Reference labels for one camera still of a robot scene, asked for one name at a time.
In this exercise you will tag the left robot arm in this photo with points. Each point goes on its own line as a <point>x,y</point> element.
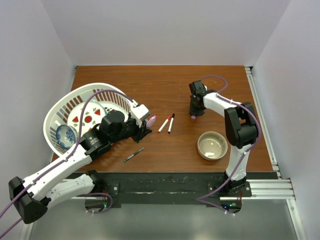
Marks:
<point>32,196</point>

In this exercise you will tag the white marker red tip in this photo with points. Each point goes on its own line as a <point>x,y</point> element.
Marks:
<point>164,124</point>

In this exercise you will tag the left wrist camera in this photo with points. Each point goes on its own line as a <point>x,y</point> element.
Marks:
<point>139,112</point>

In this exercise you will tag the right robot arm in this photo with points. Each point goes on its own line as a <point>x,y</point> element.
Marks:
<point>242,130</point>

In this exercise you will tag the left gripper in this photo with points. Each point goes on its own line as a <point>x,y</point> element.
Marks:
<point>141,132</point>

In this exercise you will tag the pink highlighter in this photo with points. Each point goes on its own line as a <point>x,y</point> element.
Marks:
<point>151,121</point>

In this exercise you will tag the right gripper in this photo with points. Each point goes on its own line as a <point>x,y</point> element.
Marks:
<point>192,111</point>

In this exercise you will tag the green pen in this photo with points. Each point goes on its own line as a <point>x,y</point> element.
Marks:
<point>133,154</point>

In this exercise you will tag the beige bowl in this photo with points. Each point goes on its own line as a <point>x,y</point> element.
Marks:
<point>212,146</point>

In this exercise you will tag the white marker black tip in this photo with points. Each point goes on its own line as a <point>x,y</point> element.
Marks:
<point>171,123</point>

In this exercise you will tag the blue patterned bowl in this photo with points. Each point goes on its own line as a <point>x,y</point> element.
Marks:
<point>66,136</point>

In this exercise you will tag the black mounting base plate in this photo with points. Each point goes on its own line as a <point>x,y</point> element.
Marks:
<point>156,188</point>

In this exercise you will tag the watermelon pattern plate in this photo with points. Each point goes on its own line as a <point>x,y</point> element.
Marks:
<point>93,114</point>

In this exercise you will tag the white laundry basket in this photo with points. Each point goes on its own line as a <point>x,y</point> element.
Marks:
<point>58,114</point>

